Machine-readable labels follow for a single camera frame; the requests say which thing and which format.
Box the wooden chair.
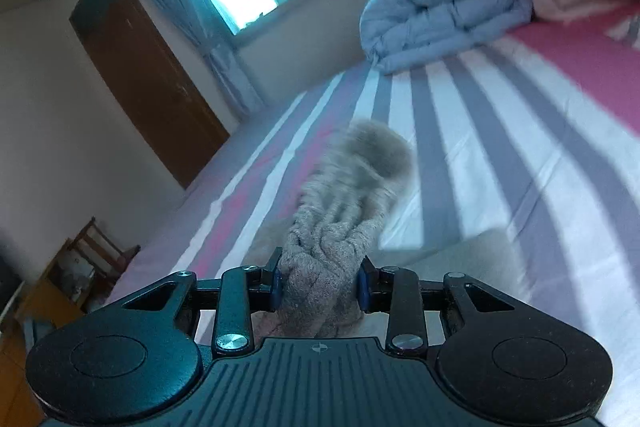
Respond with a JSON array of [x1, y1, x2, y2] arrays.
[[16, 218, 141, 326]]

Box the grey fleece pants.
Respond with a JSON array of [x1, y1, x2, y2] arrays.
[[243, 120, 530, 339]]

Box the brown wooden door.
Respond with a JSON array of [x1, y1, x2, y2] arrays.
[[70, 0, 229, 187]]

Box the grey blue folded duvet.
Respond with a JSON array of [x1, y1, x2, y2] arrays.
[[359, 0, 533, 74]]

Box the striped bed sheet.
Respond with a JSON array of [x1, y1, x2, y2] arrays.
[[113, 6, 639, 426]]

